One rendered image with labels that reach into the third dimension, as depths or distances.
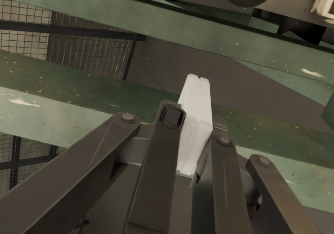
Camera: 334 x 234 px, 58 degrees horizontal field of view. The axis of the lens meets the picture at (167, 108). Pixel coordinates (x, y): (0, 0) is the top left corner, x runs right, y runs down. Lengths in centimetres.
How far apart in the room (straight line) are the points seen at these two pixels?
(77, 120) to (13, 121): 7
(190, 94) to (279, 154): 22
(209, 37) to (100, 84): 15
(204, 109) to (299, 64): 29
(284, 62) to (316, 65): 4
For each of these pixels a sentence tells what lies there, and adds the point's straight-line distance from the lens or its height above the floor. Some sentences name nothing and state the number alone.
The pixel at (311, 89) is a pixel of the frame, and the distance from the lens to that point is 87.
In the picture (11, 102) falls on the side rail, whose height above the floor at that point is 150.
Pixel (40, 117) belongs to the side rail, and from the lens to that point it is 37.
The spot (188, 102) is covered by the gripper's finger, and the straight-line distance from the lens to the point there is 16.
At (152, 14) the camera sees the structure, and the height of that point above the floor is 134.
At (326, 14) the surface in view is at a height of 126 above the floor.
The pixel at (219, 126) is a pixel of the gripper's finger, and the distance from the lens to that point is 16.
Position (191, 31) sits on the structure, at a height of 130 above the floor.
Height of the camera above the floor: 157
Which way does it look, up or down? 37 degrees down
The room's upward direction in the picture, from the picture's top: 95 degrees counter-clockwise
